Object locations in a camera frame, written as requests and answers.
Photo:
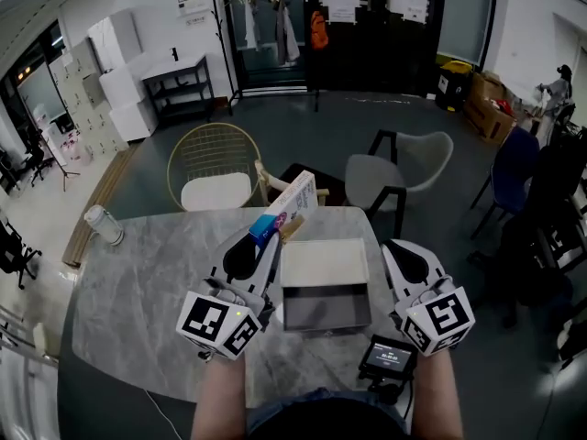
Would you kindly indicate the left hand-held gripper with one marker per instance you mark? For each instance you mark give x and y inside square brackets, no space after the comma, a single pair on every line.
[204,321]

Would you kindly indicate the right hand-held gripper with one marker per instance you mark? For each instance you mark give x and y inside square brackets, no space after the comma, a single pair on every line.
[442,319]

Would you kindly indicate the white and grey storage box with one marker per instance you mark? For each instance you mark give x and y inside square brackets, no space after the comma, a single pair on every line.
[323,264]

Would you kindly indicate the blue and white small packet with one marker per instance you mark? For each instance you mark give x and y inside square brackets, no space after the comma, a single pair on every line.
[295,200]

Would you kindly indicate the person's left forearm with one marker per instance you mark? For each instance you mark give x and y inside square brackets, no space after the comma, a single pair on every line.
[220,397]

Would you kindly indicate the person's right forearm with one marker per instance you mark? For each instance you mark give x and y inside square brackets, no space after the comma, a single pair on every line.
[438,397]

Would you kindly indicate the cardboard box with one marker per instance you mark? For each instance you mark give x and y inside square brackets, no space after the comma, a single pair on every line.
[488,87]
[486,119]

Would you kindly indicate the black screen device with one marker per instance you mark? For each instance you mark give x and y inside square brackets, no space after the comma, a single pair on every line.
[387,355]

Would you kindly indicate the grey shell chair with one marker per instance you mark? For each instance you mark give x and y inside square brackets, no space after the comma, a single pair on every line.
[371,177]

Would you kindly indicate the wooden armchair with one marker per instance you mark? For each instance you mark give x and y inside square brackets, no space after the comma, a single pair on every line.
[321,186]

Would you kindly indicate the blue chair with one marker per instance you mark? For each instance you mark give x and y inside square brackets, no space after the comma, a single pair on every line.
[513,172]

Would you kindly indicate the person's blue jeans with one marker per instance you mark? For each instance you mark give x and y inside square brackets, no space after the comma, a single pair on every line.
[275,413]

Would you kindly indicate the white ribbed cup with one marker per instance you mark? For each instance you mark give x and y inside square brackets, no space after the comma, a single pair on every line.
[105,225]

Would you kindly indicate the black office chair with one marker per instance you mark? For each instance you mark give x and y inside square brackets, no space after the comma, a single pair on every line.
[550,209]

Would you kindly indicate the person's black shirt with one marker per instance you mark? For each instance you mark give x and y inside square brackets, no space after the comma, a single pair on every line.
[330,422]

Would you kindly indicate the black bin with yellow lid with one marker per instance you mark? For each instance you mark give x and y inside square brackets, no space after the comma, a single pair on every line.
[451,85]

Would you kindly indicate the black clothes rack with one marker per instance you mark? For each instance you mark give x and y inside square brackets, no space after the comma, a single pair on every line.
[229,62]

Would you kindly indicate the black shelf table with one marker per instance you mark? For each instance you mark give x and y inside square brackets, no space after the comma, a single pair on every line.
[176,69]

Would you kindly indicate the black tripod stand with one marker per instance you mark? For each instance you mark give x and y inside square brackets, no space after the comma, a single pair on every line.
[59,163]

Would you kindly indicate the grey hanging garment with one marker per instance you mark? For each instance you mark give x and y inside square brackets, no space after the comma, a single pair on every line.
[286,35]

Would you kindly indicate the grey locker cabinet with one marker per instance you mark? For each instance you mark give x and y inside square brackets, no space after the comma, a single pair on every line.
[87,103]

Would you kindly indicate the white hanging garment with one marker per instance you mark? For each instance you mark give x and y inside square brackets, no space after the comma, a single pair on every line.
[250,25]

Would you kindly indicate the orange bag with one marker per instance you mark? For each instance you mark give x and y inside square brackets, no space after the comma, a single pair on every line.
[319,30]

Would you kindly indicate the black swivel chair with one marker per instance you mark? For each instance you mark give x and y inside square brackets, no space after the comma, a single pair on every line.
[14,255]

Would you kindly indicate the white paper notice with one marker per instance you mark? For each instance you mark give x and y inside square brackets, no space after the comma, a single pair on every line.
[408,3]
[339,2]

